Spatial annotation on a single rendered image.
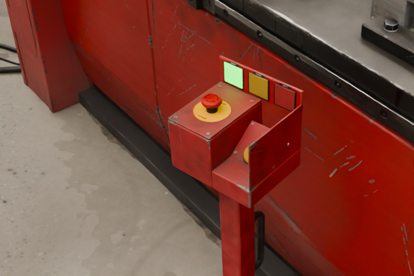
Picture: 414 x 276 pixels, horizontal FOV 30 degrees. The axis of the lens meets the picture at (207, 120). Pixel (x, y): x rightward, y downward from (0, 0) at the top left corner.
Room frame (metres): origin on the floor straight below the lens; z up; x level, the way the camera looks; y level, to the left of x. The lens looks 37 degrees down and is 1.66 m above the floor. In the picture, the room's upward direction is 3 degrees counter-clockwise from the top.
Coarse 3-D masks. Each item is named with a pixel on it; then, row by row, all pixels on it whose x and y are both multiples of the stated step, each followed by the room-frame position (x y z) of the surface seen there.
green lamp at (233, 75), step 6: (228, 66) 1.26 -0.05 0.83; (234, 66) 1.25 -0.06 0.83; (228, 72) 1.26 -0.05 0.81; (234, 72) 1.25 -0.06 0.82; (240, 72) 1.24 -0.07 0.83; (228, 78) 1.26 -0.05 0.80; (234, 78) 1.25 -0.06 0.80; (240, 78) 1.24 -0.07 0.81; (234, 84) 1.25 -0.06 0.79; (240, 84) 1.24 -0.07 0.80
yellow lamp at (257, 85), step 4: (252, 76) 1.22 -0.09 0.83; (256, 76) 1.21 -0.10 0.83; (252, 80) 1.22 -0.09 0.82; (256, 80) 1.21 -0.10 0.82; (260, 80) 1.21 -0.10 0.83; (264, 80) 1.20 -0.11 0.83; (252, 84) 1.22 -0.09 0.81; (256, 84) 1.21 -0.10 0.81; (260, 84) 1.21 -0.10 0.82; (264, 84) 1.20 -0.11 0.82; (252, 88) 1.22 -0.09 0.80; (256, 88) 1.21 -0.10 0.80; (260, 88) 1.21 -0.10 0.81; (264, 88) 1.20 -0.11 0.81; (252, 92) 1.22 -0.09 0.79; (256, 92) 1.21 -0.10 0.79; (260, 92) 1.21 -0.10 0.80; (264, 92) 1.20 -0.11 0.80; (260, 96) 1.21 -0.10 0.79; (264, 96) 1.20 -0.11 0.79
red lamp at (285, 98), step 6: (276, 84) 1.18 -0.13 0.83; (276, 90) 1.18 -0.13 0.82; (282, 90) 1.17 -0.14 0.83; (288, 90) 1.16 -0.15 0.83; (276, 96) 1.18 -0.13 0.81; (282, 96) 1.17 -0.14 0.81; (288, 96) 1.16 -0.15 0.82; (276, 102) 1.18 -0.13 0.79; (282, 102) 1.17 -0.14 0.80; (288, 102) 1.16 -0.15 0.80; (288, 108) 1.16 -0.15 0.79
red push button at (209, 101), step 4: (204, 96) 1.19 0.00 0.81; (208, 96) 1.19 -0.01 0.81; (212, 96) 1.19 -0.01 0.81; (216, 96) 1.19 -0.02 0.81; (220, 96) 1.19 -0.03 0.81; (204, 100) 1.18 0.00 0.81; (208, 100) 1.17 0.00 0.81; (212, 100) 1.17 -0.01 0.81; (216, 100) 1.17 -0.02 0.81; (220, 100) 1.17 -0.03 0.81; (204, 104) 1.17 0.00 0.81; (208, 104) 1.17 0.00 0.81; (212, 104) 1.16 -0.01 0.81; (216, 104) 1.16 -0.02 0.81; (220, 104) 1.17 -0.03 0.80; (208, 108) 1.17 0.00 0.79; (212, 108) 1.17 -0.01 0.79; (216, 108) 1.17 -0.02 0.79; (208, 112) 1.17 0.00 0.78; (212, 112) 1.17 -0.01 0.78
